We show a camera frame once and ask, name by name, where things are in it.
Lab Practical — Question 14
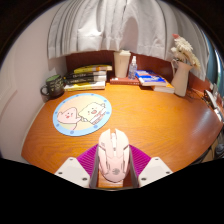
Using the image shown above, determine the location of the dark mug with green inside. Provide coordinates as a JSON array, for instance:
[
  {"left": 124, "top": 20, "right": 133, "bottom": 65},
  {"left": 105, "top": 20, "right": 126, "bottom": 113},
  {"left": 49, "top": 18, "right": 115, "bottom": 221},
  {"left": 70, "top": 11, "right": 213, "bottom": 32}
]
[{"left": 40, "top": 74, "right": 65, "bottom": 100}]

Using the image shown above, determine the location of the tan book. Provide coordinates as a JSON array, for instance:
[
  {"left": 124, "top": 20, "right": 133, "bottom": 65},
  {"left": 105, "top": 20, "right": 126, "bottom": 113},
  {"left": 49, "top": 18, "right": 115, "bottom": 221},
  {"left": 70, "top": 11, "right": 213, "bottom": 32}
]
[{"left": 151, "top": 79, "right": 176, "bottom": 94}]

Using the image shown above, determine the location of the yellow and black book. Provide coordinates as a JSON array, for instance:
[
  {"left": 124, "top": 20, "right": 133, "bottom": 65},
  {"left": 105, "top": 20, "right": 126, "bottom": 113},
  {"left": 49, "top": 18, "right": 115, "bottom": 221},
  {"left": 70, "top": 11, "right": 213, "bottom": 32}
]
[{"left": 73, "top": 64, "right": 113, "bottom": 75}]

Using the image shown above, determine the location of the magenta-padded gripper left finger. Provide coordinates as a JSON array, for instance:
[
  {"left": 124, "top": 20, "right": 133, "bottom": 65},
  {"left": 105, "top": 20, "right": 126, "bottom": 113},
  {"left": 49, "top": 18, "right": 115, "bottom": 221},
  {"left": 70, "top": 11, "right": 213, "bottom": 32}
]
[{"left": 54, "top": 143, "right": 101, "bottom": 189}]

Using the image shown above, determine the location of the white curtain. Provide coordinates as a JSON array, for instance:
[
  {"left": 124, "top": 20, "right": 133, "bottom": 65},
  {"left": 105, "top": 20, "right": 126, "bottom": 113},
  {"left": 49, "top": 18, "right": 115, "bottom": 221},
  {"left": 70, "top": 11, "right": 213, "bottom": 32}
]
[{"left": 47, "top": 0, "right": 211, "bottom": 81}]

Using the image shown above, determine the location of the white and yellow book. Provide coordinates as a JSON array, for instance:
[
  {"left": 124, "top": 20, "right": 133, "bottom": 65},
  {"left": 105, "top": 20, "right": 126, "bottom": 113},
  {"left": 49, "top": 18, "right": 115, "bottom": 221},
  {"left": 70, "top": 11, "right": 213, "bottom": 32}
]
[{"left": 63, "top": 80, "right": 107, "bottom": 92}]

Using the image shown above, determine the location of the clear spray bottle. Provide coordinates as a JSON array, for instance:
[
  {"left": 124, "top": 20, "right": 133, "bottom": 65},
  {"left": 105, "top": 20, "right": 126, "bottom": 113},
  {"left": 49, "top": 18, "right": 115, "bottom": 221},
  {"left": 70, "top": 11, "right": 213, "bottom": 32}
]
[{"left": 127, "top": 55, "right": 138, "bottom": 80}]

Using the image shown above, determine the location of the black cable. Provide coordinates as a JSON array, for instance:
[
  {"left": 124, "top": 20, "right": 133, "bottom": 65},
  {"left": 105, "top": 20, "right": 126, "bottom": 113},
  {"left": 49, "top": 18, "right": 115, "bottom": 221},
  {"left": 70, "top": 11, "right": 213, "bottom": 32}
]
[{"left": 188, "top": 87, "right": 208, "bottom": 101}]

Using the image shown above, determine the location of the pink computer mouse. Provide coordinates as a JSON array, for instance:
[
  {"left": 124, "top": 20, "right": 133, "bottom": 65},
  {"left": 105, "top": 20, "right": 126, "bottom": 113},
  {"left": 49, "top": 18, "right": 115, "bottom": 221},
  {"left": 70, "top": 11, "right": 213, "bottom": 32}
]
[{"left": 97, "top": 128, "right": 131, "bottom": 183}]

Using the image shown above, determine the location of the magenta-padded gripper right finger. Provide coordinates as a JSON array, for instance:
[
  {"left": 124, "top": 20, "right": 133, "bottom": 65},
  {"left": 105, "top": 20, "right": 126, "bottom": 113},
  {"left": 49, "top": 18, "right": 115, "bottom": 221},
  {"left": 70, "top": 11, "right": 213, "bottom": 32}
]
[{"left": 128, "top": 144, "right": 174, "bottom": 188}]

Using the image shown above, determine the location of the red book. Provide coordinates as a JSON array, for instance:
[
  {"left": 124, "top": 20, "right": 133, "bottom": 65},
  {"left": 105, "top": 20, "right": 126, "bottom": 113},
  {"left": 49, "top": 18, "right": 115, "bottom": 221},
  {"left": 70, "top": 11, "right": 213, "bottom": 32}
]
[{"left": 109, "top": 76, "right": 141, "bottom": 86}]

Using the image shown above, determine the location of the white ceramic vase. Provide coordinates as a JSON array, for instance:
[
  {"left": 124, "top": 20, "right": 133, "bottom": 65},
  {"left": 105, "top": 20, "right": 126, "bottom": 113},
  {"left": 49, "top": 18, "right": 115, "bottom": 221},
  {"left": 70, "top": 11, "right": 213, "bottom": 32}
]
[{"left": 170, "top": 59, "right": 193, "bottom": 98}]

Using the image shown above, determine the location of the round cartoon-print mouse pad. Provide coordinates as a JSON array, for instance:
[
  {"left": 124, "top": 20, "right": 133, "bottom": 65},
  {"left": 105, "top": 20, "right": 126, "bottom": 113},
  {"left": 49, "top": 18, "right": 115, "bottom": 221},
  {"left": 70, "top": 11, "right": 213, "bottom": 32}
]
[{"left": 52, "top": 92, "right": 113, "bottom": 137}]

